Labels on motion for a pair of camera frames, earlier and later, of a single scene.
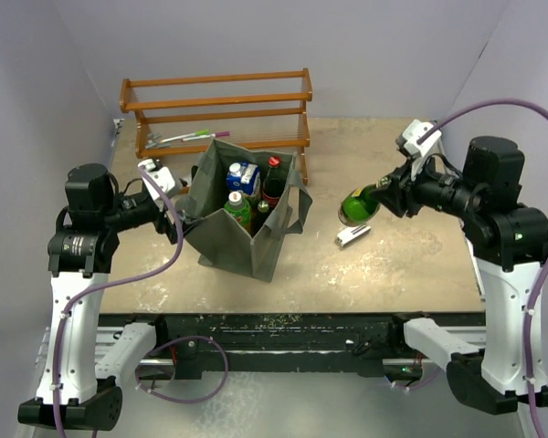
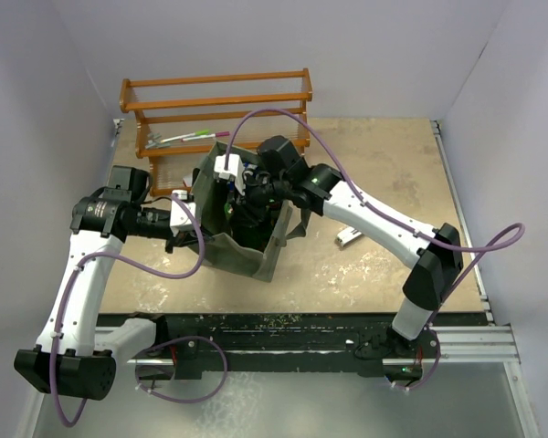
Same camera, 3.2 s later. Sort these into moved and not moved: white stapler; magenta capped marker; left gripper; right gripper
Moved: right gripper; left gripper
Not moved: magenta capped marker; white stapler
